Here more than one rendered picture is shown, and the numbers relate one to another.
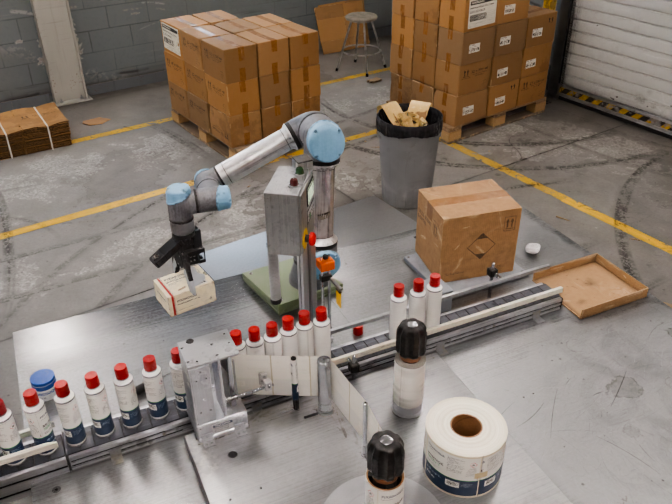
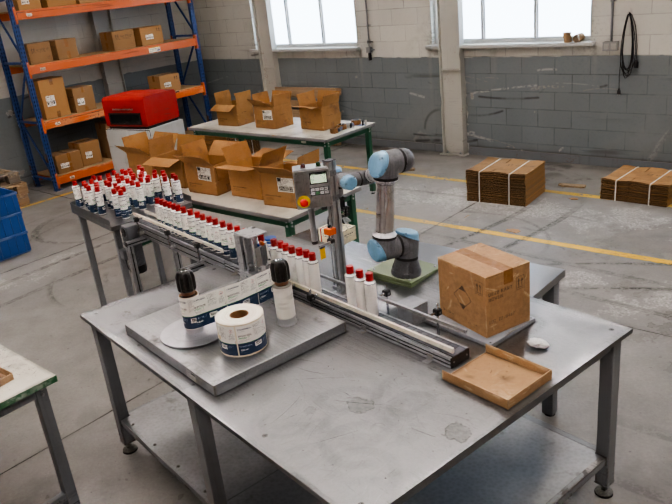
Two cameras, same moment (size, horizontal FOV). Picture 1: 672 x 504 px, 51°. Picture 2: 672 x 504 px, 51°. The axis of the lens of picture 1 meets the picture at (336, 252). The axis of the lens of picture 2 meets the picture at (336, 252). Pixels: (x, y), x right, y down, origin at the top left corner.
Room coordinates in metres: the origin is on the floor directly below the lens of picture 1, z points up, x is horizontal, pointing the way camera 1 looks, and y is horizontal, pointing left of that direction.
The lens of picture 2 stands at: (1.04, -2.96, 2.28)
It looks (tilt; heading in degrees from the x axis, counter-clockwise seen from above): 21 degrees down; 77
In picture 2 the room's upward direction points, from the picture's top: 6 degrees counter-clockwise
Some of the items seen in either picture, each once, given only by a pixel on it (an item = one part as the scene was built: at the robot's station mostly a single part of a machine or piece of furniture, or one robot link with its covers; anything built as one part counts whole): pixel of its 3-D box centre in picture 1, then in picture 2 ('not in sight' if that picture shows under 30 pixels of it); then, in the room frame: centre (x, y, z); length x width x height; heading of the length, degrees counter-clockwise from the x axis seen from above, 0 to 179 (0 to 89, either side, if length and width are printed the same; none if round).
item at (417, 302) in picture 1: (417, 307); (361, 290); (1.78, -0.25, 0.98); 0.05 x 0.05 x 0.20
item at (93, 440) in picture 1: (341, 361); (325, 299); (1.67, -0.01, 0.86); 1.65 x 0.08 x 0.04; 115
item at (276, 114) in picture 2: not in sight; (270, 109); (2.33, 4.79, 0.97); 0.42 x 0.39 x 0.37; 31
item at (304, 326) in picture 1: (305, 340); (308, 269); (1.62, 0.10, 0.98); 0.05 x 0.05 x 0.20
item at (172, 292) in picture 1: (184, 290); (337, 233); (1.88, 0.50, 0.99); 0.16 x 0.12 x 0.07; 124
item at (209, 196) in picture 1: (211, 197); (348, 181); (1.94, 0.39, 1.30); 0.11 x 0.11 x 0.08; 16
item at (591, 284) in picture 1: (589, 284); (496, 374); (2.08, -0.92, 0.85); 0.30 x 0.26 x 0.04; 115
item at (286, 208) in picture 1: (290, 210); (312, 186); (1.70, 0.12, 1.38); 0.17 x 0.10 x 0.19; 170
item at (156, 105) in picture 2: not in sight; (148, 143); (0.95, 5.81, 0.61); 0.70 x 0.60 x 1.22; 135
